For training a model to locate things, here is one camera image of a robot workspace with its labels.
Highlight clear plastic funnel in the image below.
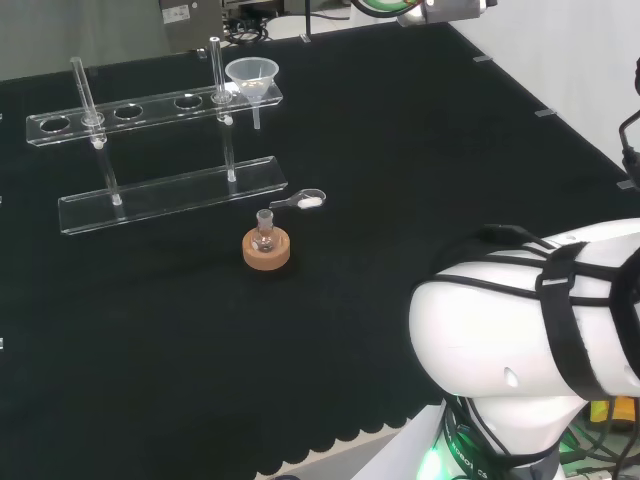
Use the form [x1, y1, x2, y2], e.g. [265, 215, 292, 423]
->
[224, 57, 280, 131]

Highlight glass weighing funnel white powder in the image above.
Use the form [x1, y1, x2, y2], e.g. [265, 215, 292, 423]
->
[268, 187, 328, 211]

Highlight clear acrylic funnel stand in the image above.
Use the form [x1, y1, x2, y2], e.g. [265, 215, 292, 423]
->
[24, 35, 289, 236]

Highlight small round-bottom glass flask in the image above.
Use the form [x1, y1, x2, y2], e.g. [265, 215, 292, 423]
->
[251, 209, 278, 254]

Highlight black cloth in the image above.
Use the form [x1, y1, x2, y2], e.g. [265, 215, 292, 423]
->
[0, 22, 632, 480]

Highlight grey metal box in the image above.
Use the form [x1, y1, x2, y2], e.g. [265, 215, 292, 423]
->
[158, 0, 225, 54]

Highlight yellow stop button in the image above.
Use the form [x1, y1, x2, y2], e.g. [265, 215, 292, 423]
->
[589, 397, 640, 434]

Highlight cork ring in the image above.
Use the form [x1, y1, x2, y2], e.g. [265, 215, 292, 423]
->
[242, 227, 292, 272]

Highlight green cable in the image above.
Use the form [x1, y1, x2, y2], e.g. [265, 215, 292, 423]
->
[349, 0, 426, 14]

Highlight black cable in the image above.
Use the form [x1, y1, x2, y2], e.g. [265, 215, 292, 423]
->
[618, 54, 640, 169]

